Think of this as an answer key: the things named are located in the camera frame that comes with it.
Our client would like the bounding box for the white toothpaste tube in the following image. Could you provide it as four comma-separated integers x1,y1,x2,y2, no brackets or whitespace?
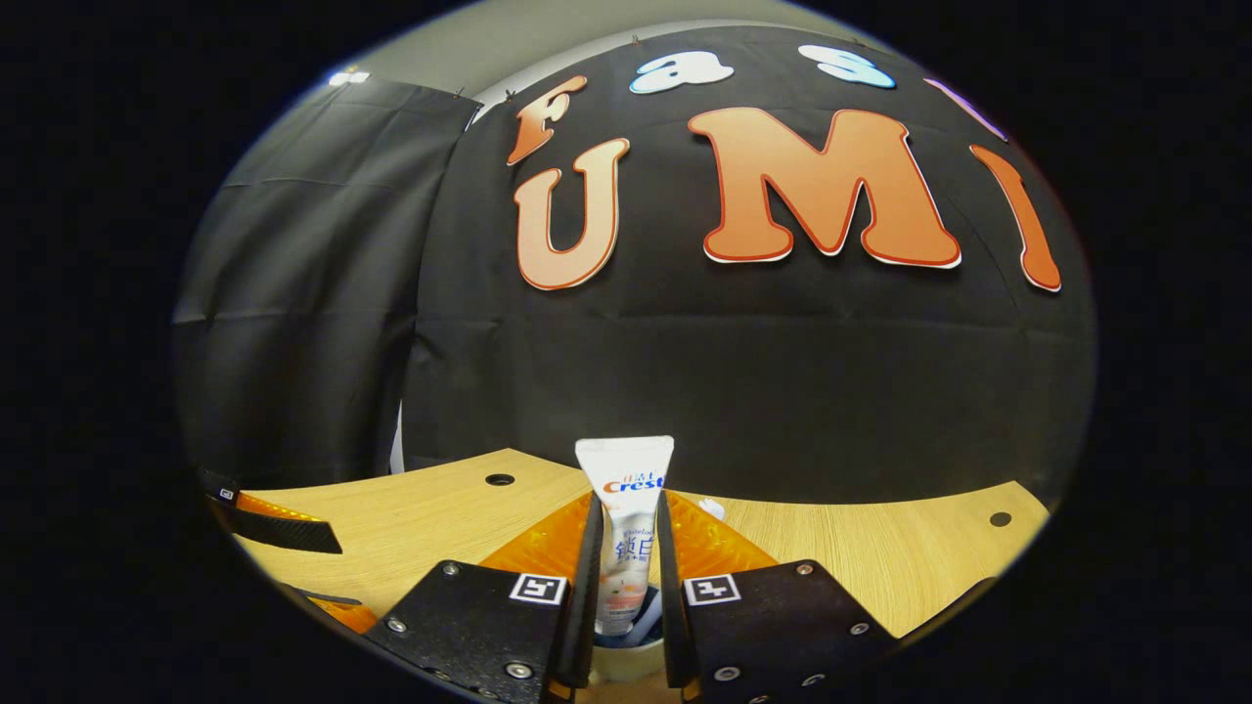
574,435,676,638

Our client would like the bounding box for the blue cup with wooden handle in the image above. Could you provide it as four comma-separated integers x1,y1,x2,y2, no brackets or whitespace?
585,585,676,685

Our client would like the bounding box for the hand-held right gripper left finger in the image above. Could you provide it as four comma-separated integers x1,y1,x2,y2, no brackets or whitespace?
367,492,605,704

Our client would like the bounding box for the wooden desktop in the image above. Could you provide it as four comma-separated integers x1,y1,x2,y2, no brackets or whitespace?
230,448,1052,704

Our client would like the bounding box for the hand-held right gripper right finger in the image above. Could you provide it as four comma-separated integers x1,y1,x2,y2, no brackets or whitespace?
655,489,901,704

